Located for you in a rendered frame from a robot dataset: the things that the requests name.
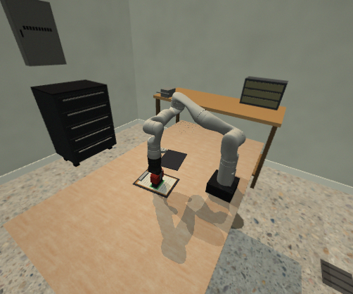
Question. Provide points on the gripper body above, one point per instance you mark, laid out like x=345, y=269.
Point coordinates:
x=154, y=161

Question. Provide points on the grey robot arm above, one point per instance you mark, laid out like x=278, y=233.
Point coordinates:
x=232, y=139

